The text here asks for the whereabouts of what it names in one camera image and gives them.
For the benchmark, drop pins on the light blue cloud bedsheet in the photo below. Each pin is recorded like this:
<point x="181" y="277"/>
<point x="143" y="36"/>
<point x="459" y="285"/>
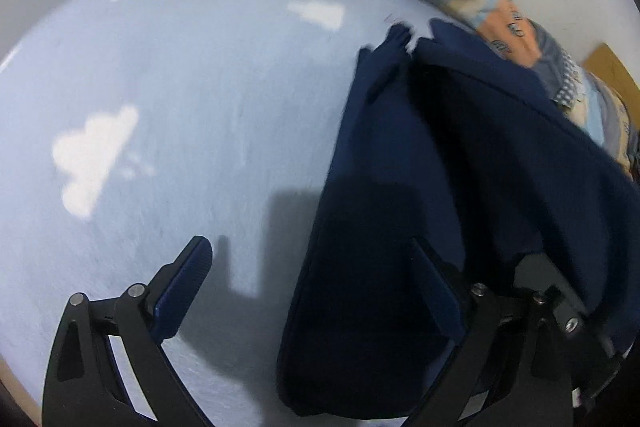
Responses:
<point x="130" y="126"/>

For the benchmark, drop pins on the wooden headboard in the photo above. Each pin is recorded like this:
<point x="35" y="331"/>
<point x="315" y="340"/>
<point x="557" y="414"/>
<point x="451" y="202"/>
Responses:
<point x="605" y="64"/>

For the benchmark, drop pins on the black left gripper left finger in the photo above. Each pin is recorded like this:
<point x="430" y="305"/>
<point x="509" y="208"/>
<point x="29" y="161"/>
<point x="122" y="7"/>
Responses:
<point x="83" y="385"/>

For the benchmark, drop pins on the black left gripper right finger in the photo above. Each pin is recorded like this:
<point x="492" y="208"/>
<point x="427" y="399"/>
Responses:
<point x="509" y="365"/>

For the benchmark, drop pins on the navy work jacket red collar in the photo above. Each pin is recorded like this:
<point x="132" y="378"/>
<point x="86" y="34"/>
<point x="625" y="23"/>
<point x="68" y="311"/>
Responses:
<point x="444" y="142"/>

